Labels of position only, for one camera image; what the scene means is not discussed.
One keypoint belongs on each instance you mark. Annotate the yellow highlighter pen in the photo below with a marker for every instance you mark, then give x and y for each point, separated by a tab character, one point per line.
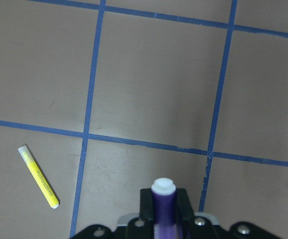
39	177

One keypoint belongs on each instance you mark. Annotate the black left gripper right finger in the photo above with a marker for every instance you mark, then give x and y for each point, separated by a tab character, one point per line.
184	210

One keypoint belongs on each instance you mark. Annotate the brown paper table mat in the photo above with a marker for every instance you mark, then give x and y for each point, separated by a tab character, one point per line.
109	95

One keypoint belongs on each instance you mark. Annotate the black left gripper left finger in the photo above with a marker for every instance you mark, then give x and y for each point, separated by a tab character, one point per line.
147	205

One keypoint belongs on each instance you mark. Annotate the purple pen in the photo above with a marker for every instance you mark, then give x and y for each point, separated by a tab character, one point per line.
164	198

